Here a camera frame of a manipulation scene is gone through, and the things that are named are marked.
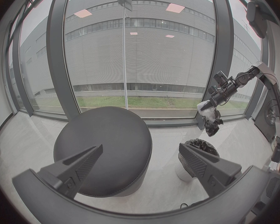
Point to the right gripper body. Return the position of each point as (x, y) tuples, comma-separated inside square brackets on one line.
[(221, 96)]

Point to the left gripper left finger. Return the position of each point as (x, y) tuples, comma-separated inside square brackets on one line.
[(84, 169)]

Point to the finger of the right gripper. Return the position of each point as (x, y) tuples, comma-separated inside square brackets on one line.
[(210, 105)]

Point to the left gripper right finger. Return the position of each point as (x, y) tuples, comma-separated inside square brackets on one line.
[(198, 167)]

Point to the clear printed wrapper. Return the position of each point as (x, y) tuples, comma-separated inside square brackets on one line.
[(208, 115)]

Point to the black plastic bag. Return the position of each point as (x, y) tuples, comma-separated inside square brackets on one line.
[(205, 146)]

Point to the black plastic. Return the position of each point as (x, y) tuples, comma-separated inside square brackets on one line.
[(211, 129)]

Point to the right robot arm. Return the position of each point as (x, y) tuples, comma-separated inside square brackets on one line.
[(245, 76)]

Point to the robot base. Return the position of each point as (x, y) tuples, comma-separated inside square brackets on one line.
[(273, 185)]

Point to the white trash bin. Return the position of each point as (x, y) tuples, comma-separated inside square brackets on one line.
[(182, 175)]

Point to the dark grey round chair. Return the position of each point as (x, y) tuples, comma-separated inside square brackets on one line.
[(102, 129)]

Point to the window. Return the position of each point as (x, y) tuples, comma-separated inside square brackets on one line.
[(58, 55)]

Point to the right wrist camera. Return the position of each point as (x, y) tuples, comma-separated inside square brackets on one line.
[(220, 77)]

